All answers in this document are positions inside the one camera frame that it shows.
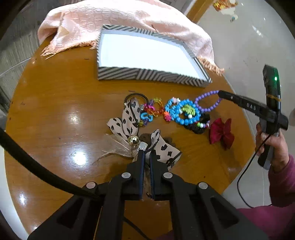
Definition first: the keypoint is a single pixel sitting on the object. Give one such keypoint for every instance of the yellow red floor sticker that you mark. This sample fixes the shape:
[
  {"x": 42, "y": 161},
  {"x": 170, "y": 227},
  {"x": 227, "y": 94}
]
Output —
[{"x": 224, "y": 4}]

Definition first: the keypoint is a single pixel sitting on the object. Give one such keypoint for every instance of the black scrunchie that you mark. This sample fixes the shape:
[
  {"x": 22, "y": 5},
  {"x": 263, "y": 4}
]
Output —
[{"x": 200, "y": 126}]

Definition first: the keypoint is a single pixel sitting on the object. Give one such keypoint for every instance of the person's right hand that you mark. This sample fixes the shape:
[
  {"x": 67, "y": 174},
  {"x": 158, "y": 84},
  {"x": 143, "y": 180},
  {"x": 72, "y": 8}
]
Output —
[{"x": 279, "y": 144}]

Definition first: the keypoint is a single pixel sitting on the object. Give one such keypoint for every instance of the magenta sleeve forearm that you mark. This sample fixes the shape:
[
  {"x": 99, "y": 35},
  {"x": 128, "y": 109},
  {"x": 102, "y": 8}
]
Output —
[{"x": 276, "y": 220}]

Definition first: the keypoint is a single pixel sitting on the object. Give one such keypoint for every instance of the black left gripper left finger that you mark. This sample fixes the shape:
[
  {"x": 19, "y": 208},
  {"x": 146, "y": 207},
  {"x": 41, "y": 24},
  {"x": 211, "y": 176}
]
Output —
[{"x": 127, "y": 186}]

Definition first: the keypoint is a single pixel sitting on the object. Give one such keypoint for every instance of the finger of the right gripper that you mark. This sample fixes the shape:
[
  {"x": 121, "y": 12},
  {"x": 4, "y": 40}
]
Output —
[{"x": 258, "y": 108}]

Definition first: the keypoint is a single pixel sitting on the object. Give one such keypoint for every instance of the striped black white tray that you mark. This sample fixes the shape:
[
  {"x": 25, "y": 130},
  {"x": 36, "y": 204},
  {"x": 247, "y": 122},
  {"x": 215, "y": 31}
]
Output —
[{"x": 129, "y": 53}]

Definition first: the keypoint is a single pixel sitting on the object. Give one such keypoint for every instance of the black hair tie gold charm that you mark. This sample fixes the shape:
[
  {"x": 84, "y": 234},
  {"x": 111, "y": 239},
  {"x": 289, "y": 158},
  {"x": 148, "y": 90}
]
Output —
[{"x": 137, "y": 101}]

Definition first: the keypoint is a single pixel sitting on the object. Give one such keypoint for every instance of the red satin bow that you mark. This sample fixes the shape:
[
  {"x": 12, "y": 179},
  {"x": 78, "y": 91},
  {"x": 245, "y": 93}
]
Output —
[{"x": 221, "y": 132}]

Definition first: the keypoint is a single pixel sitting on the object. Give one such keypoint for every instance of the pink fringed scarf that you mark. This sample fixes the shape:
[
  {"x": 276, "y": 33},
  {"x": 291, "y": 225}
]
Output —
[{"x": 78, "y": 25}]

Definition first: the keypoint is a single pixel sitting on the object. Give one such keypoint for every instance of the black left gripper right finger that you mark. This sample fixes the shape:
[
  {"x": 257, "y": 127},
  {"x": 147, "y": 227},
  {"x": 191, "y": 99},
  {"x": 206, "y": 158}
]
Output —
[{"x": 170, "y": 187}]

